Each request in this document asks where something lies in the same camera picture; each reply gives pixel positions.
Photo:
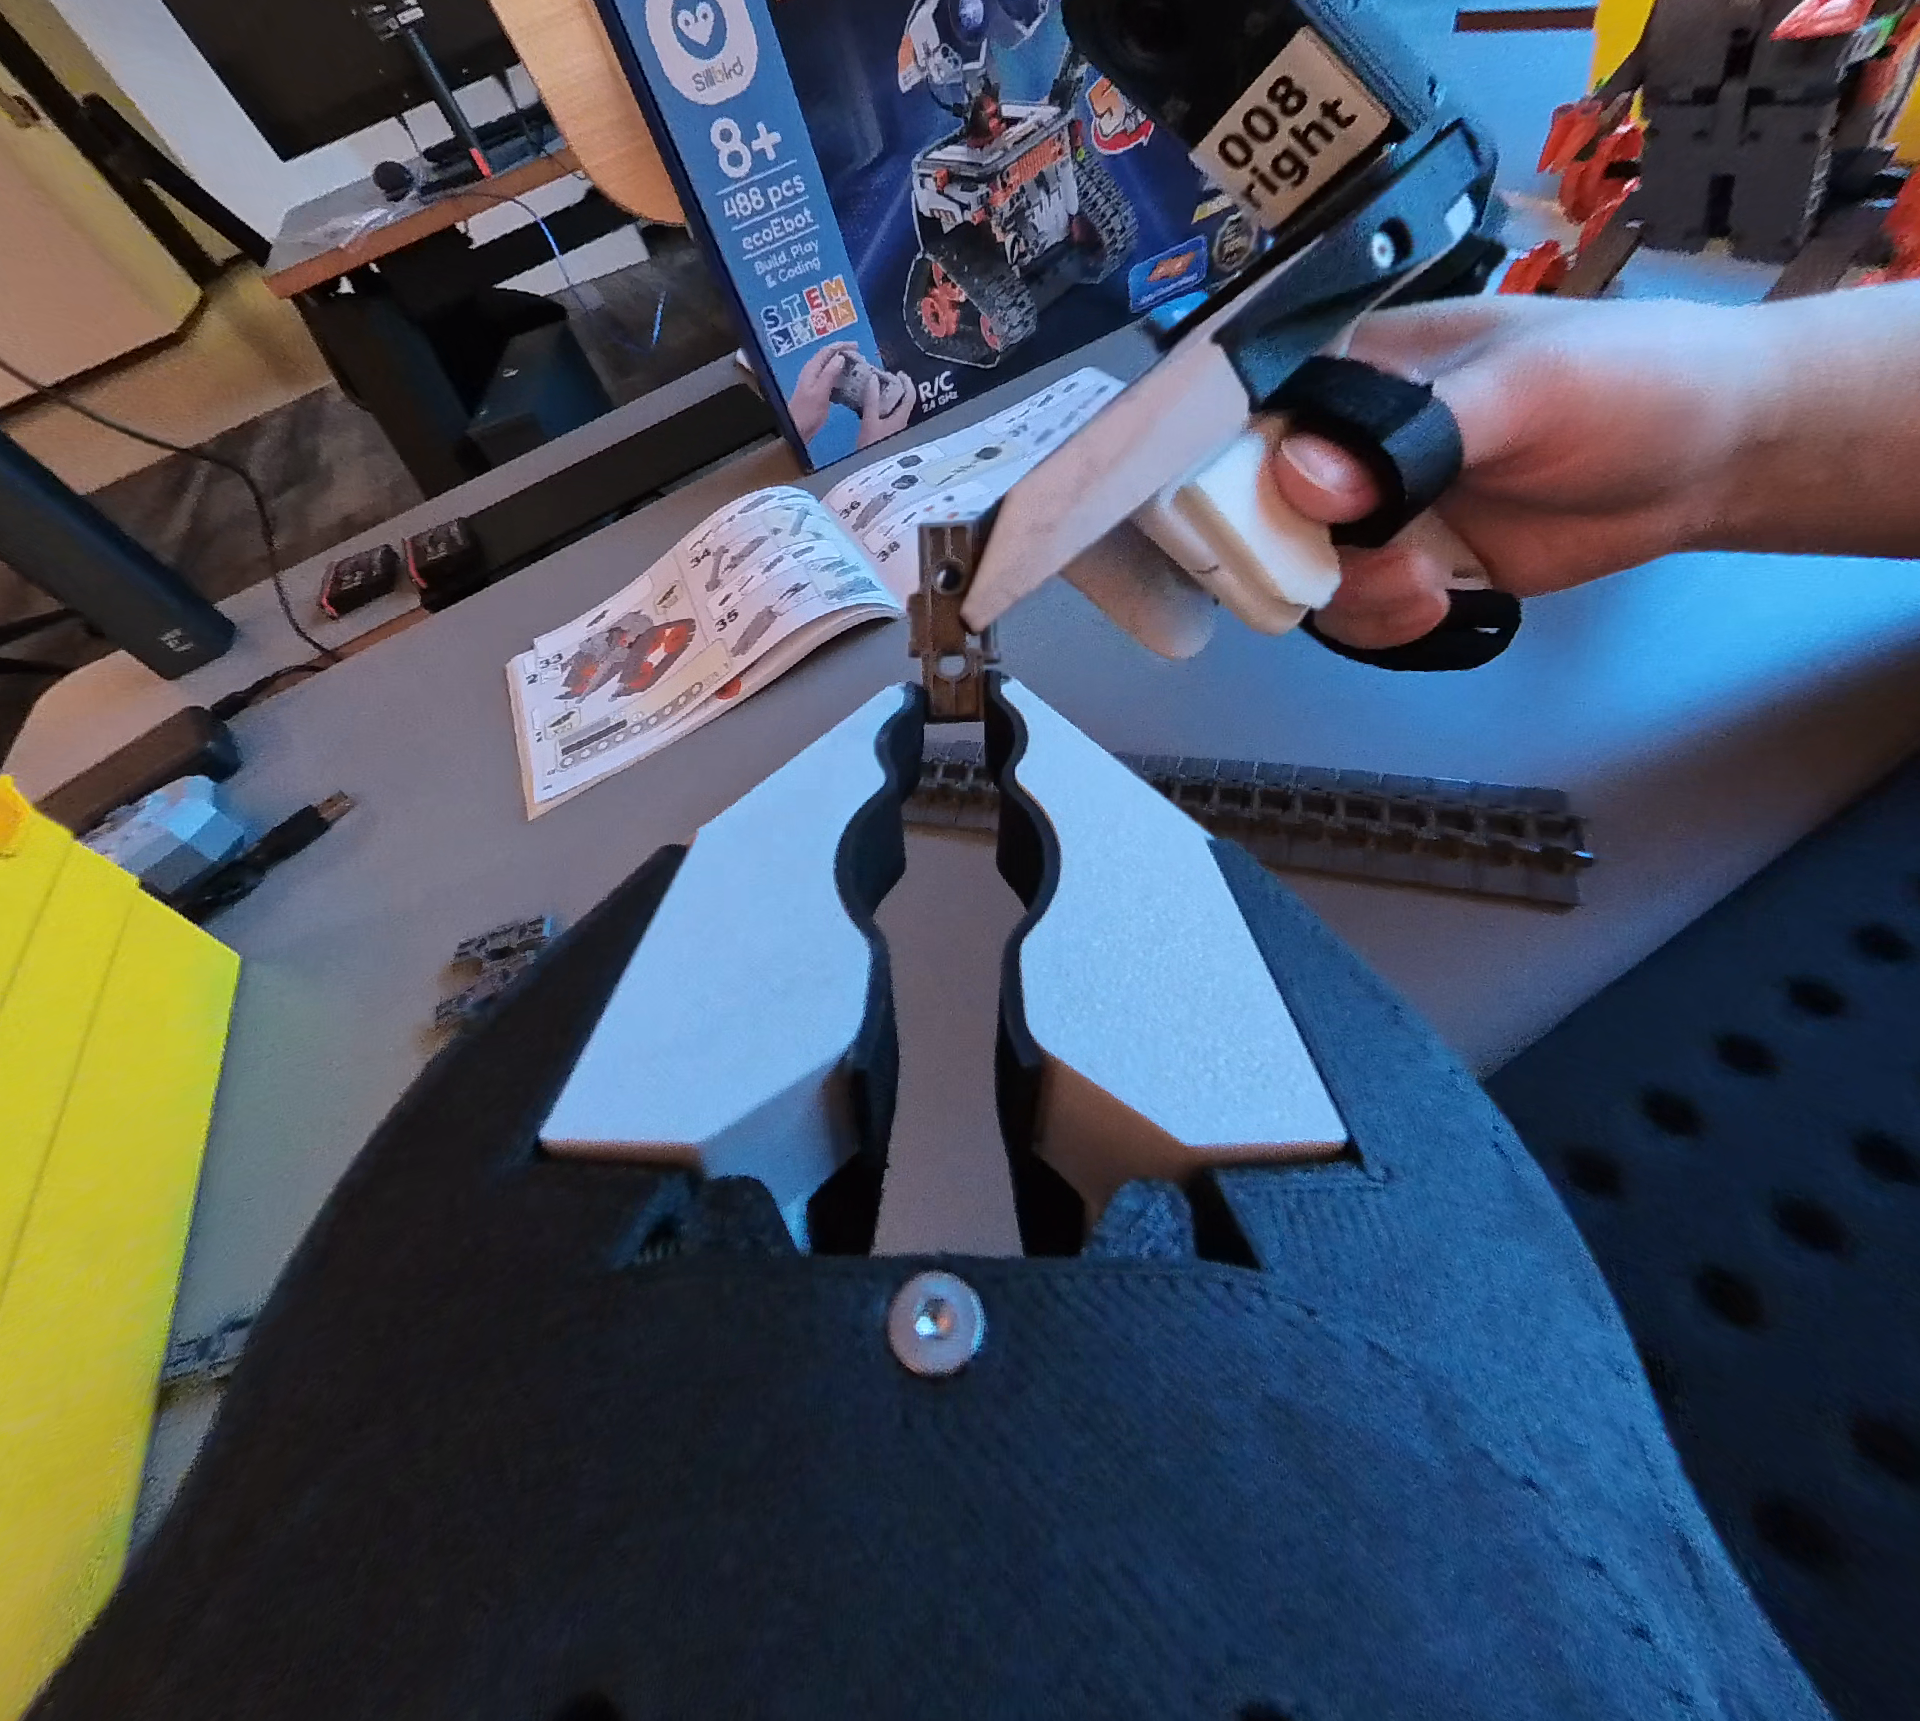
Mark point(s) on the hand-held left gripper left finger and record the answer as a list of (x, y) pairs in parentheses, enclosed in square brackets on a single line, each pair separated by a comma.
[(720, 1001)]

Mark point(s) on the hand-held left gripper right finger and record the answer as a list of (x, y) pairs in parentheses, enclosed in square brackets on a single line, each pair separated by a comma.
[(1185, 1001)]

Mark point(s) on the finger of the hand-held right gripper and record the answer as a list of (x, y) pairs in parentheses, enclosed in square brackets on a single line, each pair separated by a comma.
[(1110, 461)]

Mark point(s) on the single grey track link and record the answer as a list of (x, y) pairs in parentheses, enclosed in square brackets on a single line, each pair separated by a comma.
[(930, 626)]

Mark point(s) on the grey desk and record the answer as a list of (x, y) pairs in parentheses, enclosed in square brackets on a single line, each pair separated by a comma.
[(374, 760)]

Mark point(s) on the person's right hand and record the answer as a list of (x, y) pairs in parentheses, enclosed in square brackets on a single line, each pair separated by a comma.
[(1574, 447)]

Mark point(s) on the scattered loose track links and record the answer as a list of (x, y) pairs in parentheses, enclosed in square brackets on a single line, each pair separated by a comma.
[(495, 949)]

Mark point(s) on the white instruction booklet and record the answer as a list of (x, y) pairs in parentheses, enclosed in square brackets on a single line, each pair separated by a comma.
[(674, 626)]

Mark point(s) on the blue robot kit box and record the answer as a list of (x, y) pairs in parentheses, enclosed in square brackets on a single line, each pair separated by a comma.
[(841, 177)]

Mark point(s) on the black toy robot orange wheels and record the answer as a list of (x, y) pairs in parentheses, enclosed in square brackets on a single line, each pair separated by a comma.
[(1725, 100)]

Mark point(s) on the black battery pack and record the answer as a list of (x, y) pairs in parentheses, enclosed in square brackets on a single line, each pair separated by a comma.
[(360, 580), (447, 558)]

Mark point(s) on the grey electronic module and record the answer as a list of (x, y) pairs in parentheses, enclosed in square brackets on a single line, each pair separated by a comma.
[(188, 828)]

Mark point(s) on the black perforated chair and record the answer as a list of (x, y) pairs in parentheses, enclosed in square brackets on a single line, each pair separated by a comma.
[(1771, 1151)]

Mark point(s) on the black power adapter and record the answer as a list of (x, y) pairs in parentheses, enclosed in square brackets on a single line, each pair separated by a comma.
[(164, 746)]

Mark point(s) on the black tripod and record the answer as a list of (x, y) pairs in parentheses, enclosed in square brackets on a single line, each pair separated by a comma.
[(434, 86)]

